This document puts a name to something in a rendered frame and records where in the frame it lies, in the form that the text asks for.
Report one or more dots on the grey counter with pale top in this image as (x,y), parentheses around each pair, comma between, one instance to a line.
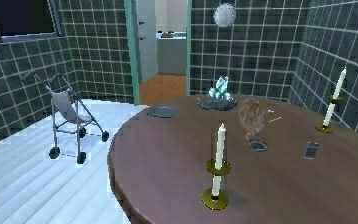
(171,51)

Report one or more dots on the grey square plate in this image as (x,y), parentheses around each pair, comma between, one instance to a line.
(163,110)

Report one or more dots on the small grey object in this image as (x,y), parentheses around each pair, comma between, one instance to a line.
(270,111)

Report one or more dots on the grey mobile phone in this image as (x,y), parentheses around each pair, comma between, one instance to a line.
(311,150)

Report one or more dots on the grey room door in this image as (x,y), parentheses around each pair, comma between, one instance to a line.
(146,40)

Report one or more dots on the round brown dining table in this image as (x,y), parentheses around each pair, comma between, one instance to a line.
(173,160)

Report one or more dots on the yellow pencil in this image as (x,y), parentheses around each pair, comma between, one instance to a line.
(274,119)

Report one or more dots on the small brown object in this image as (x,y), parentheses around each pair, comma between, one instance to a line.
(167,34)

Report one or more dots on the blue crystal on dark dish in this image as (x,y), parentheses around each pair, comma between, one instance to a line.
(218,95)

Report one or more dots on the clear brownish glass vase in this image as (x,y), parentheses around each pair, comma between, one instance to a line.
(252,116)

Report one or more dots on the white candle on brass holder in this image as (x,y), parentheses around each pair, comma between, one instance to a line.
(218,156)
(332,100)

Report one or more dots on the dark window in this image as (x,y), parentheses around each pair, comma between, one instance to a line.
(20,16)

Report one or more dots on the grey baby stroller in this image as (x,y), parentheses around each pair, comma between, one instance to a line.
(66,110)

